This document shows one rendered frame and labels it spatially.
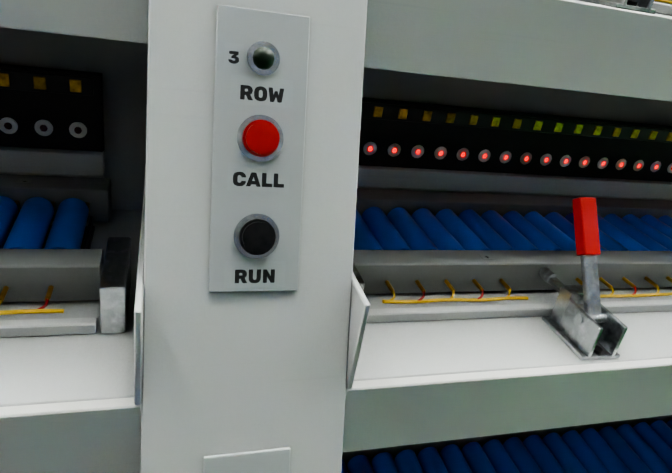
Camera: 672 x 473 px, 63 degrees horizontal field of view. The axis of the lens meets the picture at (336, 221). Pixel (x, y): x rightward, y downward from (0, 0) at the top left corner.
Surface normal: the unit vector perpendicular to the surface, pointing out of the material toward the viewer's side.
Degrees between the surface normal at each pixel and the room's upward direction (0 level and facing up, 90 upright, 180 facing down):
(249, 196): 90
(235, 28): 90
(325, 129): 90
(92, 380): 21
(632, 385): 112
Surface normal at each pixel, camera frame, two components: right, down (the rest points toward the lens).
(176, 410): 0.30, 0.11
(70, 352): 0.16, -0.89
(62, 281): 0.26, 0.47
